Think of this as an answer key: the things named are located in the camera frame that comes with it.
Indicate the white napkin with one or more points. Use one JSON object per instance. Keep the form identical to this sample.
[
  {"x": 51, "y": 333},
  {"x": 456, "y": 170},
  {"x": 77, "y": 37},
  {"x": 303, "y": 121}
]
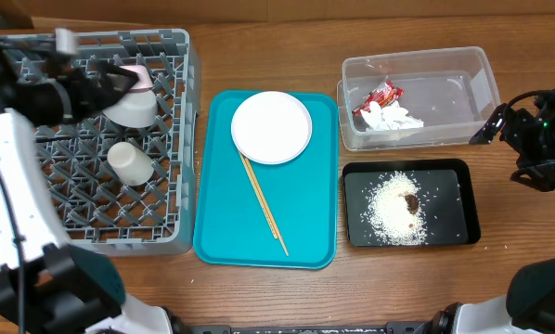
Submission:
[{"x": 390, "y": 117}]

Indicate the large white round plate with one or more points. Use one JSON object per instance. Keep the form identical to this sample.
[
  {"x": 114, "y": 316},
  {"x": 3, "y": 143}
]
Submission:
[{"x": 271, "y": 127}]

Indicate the red snack wrapper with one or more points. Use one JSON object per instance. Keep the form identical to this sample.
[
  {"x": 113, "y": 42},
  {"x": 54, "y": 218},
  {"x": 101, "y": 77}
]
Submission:
[{"x": 384, "y": 95}]

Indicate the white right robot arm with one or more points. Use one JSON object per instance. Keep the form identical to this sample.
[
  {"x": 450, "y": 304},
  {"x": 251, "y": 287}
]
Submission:
[{"x": 528, "y": 306}]

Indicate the small pink-white bowl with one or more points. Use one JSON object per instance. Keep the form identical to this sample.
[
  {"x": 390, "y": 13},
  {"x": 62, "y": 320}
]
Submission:
[{"x": 144, "y": 81}]

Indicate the white plastic cup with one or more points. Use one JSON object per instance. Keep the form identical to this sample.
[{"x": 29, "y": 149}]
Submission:
[{"x": 131, "y": 165}]

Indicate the black waste tray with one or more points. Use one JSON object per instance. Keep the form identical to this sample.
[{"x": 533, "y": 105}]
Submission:
[{"x": 451, "y": 214}]

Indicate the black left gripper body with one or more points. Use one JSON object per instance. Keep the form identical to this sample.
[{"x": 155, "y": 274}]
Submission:
[{"x": 83, "y": 98}]

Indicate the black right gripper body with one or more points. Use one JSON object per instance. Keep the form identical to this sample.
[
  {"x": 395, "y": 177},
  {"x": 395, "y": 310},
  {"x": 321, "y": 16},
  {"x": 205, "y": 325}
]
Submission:
[{"x": 509, "y": 128}]

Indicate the brown food scrap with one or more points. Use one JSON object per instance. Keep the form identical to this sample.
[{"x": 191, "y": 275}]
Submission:
[{"x": 412, "y": 202}]

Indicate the grey dishwasher rack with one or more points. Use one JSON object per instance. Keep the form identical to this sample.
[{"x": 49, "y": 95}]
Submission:
[{"x": 98, "y": 211}]

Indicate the teal plastic tray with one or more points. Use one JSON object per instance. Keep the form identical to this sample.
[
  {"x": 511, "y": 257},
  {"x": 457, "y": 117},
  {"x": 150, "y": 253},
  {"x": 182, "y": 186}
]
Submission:
[{"x": 302, "y": 194}]

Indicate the clear plastic waste bin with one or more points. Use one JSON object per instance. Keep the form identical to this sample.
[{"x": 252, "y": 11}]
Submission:
[{"x": 452, "y": 90}]

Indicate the pile of white rice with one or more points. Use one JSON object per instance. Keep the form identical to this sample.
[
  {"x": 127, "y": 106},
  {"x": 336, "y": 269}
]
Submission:
[{"x": 388, "y": 223}]

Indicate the wooden chopstick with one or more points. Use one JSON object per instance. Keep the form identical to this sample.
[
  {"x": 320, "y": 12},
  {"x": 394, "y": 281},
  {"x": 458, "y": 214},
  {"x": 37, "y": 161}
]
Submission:
[
  {"x": 280, "y": 238},
  {"x": 258, "y": 193}
]

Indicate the grey-green bowl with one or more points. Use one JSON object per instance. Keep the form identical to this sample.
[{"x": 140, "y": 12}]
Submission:
[{"x": 134, "y": 110}]

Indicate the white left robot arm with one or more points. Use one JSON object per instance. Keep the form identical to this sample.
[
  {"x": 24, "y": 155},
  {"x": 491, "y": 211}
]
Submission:
[{"x": 48, "y": 285}]

